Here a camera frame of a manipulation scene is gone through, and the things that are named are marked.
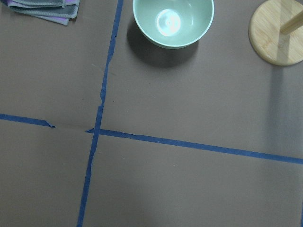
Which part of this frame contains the green bowl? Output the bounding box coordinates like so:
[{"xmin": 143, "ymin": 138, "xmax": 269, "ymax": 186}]
[{"xmin": 133, "ymin": 0, "xmax": 214, "ymax": 49}]

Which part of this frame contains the grey folded cloth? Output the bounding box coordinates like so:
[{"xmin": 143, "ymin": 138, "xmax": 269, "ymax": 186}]
[{"xmin": 1, "ymin": 0, "xmax": 80, "ymax": 26}]

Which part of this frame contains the wooden mug tree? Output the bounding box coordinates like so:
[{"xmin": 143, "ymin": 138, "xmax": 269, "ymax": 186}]
[{"xmin": 249, "ymin": 0, "xmax": 303, "ymax": 66}]

